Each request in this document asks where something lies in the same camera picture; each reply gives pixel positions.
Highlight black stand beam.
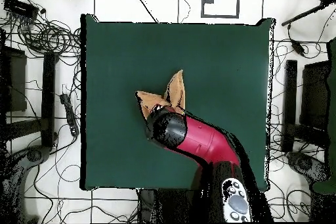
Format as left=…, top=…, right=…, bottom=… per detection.
left=41, top=51, right=56, bottom=148
left=281, top=59, right=298, bottom=153

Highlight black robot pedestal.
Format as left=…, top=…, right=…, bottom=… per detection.
left=136, top=188, right=200, bottom=223

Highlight grey square frame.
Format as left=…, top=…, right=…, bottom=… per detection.
left=201, top=0, right=240, bottom=19

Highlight tangled black cables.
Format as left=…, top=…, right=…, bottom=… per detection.
left=0, top=0, right=82, bottom=62

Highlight tan terry towel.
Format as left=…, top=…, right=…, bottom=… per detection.
left=135, top=69, right=186, bottom=121

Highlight black tripod rod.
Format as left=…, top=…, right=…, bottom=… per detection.
left=281, top=0, right=336, bottom=27

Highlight black power adapter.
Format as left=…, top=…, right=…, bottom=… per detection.
left=290, top=39, right=306, bottom=57

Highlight black flat panel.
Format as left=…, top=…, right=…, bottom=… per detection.
left=299, top=60, right=331, bottom=131
left=0, top=46, right=28, bottom=113

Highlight dark green table cloth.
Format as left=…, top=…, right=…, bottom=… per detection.
left=79, top=13, right=276, bottom=192

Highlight black switch box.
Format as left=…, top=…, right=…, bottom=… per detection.
left=3, top=0, right=40, bottom=20

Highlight black power strip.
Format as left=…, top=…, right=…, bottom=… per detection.
left=59, top=93, right=80, bottom=137

